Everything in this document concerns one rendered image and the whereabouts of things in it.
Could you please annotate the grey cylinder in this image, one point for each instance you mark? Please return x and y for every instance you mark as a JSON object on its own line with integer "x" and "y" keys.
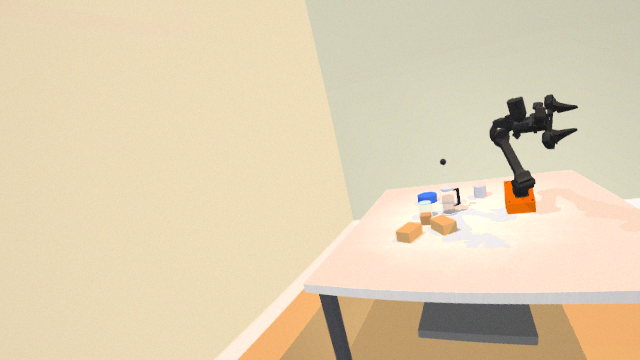
{"x": 479, "y": 191}

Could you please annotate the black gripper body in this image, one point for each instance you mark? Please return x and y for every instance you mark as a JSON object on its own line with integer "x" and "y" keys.
{"x": 547, "y": 141}

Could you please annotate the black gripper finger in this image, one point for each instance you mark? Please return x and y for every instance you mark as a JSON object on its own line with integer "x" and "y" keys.
{"x": 558, "y": 135}
{"x": 561, "y": 107}

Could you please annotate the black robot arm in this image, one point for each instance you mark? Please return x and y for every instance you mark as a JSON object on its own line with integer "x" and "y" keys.
{"x": 516, "y": 121}

